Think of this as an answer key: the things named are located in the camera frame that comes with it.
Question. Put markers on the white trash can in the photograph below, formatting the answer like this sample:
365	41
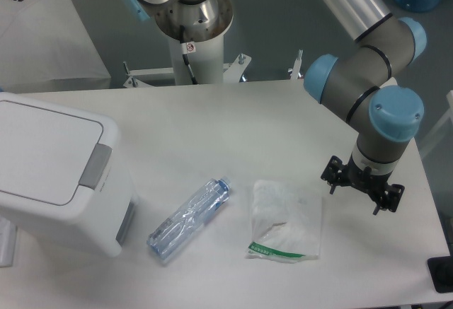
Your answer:
94	221

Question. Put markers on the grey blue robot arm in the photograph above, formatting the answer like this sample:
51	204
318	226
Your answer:
357	90

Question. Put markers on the black device at edge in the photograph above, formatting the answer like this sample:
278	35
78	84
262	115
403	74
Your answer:
441	273

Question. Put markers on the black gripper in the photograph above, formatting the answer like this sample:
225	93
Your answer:
386	197

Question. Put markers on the white cardboard box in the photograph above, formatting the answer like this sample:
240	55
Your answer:
44	45

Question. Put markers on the white trash can lid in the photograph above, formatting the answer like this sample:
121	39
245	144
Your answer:
48	151

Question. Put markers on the crushed clear plastic bottle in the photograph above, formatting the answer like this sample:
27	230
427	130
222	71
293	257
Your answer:
177	229

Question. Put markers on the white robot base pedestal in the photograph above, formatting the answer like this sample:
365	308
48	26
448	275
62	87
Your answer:
195	35

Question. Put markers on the white metal stand frame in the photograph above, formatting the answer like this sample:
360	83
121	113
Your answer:
233	72

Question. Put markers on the white plastic packet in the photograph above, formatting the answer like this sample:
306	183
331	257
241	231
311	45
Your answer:
285	222

